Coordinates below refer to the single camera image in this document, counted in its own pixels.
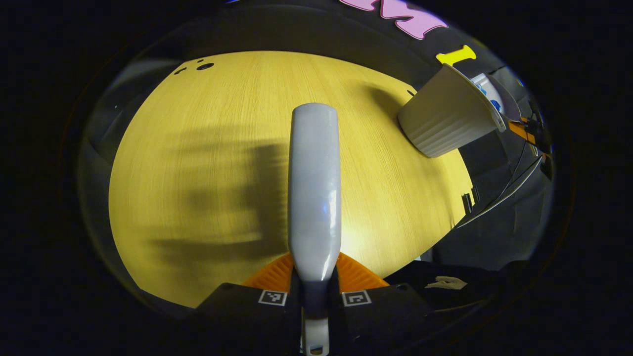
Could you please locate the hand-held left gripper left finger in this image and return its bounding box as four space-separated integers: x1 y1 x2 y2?
195 252 303 342

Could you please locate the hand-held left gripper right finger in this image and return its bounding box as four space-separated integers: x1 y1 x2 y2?
329 251 438 342

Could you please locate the white garbage bin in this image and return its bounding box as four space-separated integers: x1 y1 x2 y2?
398 63 507 159

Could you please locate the wooden desktop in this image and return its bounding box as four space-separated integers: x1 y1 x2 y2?
108 50 478 308

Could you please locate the white paper scrap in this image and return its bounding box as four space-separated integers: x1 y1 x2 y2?
424 276 468 290

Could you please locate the black desk clamp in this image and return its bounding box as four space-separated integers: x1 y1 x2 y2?
461 188 480 216

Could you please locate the white cable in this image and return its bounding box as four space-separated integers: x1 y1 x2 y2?
455 156 544 229

